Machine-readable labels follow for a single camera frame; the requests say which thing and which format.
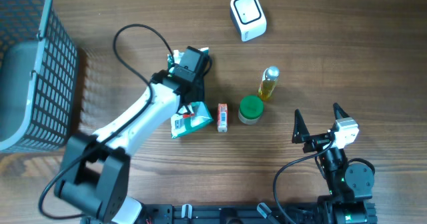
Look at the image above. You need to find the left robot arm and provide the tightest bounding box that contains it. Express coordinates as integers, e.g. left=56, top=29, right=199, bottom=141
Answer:
left=53, top=47, right=211, bottom=223

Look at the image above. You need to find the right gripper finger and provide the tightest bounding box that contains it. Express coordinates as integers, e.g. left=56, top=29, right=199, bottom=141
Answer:
left=292, top=109, right=310, bottom=143
left=333, top=103, right=349, bottom=120

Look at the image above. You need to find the black camera cable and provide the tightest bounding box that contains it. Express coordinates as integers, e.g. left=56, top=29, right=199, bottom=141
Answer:
left=37, top=23, right=176, bottom=221
left=272, top=139, right=336, bottom=224

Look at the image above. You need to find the left black camera cable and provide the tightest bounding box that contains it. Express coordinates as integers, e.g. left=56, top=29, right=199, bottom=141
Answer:
left=37, top=23, right=176, bottom=221

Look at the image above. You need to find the yellow dish soap bottle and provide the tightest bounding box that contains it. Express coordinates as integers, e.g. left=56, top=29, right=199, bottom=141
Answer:
left=258, top=66, right=280, bottom=101

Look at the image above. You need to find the white barcode scanner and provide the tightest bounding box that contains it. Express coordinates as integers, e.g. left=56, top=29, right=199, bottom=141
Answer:
left=230, top=0, right=267, bottom=42

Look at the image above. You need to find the green white wipes packet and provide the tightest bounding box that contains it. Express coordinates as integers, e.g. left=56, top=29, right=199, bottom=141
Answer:
left=166, top=47, right=214, bottom=140

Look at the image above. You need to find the green lid jar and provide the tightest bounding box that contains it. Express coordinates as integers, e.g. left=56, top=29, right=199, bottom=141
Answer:
left=238, top=95, right=264, bottom=125

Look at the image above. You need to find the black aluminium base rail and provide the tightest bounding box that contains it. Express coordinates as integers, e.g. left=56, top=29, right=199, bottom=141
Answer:
left=79, top=202, right=378, bottom=224

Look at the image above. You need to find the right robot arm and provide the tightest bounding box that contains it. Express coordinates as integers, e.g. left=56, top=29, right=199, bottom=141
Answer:
left=292, top=103, right=378, bottom=224

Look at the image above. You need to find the grey plastic mesh basket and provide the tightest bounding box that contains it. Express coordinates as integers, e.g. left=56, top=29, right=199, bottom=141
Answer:
left=1, top=0, right=79, bottom=153

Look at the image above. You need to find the small orange white box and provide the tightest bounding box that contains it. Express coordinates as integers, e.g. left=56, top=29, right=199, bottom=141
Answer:
left=217, top=103, right=228, bottom=133

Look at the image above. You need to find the right black camera cable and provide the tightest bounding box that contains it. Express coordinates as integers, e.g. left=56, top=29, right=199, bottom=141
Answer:
left=272, top=139, right=336, bottom=224

